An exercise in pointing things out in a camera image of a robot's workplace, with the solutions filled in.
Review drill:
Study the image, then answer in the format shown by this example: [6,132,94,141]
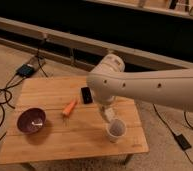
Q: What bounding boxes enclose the black cable right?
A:
[152,103,193,170]

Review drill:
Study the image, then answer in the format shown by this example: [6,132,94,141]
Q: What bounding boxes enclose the orange carrot toy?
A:
[62,99,78,117]

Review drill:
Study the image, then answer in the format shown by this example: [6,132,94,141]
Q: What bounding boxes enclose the dark purple bowl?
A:
[16,108,46,134]

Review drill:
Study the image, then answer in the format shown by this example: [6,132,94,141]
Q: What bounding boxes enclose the wooden table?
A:
[0,76,149,164]

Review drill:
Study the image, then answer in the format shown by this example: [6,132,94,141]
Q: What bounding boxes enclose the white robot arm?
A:
[87,54,193,123]

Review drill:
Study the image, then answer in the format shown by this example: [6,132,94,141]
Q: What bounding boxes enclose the white sponge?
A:
[105,110,111,123]

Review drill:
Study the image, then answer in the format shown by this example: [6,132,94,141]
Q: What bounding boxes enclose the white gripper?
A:
[95,96,116,123]

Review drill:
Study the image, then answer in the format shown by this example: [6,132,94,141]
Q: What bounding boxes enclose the black cables left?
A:
[0,39,49,153]

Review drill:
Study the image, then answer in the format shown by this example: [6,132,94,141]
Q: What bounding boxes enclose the black power brick right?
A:
[175,134,191,151]

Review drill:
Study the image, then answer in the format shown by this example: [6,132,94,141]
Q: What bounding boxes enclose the black power adapter left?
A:
[16,64,35,78]

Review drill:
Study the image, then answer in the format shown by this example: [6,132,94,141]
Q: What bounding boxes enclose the long grey rail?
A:
[0,17,193,70]

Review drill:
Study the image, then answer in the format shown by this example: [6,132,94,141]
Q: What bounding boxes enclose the black phone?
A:
[81,87,93,104]

